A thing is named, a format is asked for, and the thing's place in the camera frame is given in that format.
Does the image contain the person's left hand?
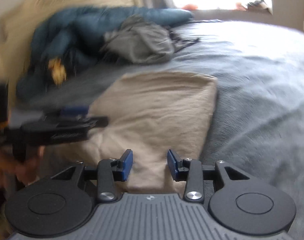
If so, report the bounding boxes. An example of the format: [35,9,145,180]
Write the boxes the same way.
[0,144,45,188]

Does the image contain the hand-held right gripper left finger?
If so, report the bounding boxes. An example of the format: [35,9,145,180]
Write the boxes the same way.
[50,149,134,203]

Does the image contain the dark fringed cloth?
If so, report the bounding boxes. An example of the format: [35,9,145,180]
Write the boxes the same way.
[169,29,200,53]

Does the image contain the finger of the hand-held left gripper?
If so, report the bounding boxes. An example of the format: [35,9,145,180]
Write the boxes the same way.
[49,116,109,147]
[43,106,90,120]

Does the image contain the cream carved headboard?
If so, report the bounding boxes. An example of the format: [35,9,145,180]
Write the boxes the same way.
[0,0,143,81]

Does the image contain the beige pants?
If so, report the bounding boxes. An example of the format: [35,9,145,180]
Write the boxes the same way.
[45,71,219,193]

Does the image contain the blue duvet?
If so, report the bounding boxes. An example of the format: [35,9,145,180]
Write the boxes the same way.
[16,6,195,101]

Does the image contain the grey garment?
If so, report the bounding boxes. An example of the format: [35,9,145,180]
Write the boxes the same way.
[102,16,175,65]

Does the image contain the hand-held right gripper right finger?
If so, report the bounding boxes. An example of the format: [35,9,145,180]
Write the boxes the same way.
[167,149,250,203]

